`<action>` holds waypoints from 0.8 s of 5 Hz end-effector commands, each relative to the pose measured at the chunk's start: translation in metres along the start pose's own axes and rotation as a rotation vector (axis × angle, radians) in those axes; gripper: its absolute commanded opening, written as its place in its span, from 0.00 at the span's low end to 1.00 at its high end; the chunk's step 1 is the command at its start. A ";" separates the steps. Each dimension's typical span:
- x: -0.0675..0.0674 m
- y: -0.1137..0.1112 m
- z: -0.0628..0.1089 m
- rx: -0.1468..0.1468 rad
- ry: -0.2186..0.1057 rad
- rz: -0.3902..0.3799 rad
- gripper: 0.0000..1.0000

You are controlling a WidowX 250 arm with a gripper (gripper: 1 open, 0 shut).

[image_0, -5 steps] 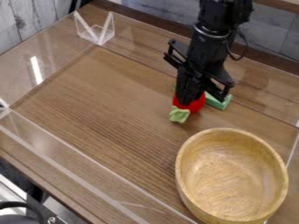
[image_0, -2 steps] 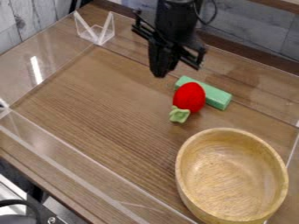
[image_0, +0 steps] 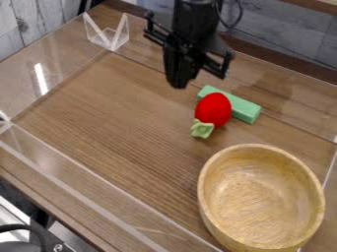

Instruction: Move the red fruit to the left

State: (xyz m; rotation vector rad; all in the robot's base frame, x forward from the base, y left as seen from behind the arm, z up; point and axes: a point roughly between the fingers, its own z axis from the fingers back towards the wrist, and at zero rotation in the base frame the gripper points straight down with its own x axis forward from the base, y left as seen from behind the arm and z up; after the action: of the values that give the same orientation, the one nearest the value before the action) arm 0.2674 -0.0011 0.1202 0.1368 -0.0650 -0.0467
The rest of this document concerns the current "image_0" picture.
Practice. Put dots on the clear acrylic corner bracket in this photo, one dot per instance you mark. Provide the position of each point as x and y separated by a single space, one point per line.
110 39

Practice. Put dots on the black metal stand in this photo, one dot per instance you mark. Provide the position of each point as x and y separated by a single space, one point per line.
47 243

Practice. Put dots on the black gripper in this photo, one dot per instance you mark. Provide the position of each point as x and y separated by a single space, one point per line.
192 45

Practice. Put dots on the clear acrylic enclosure wall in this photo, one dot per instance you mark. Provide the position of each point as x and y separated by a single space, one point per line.
97 144

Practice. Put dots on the wooden bowl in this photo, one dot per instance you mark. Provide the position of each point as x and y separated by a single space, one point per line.
261 199

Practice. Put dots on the green rectangular block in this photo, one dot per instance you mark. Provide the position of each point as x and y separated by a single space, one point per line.
244 109

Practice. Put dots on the red toy strawberry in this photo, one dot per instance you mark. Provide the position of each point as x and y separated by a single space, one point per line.
213 113

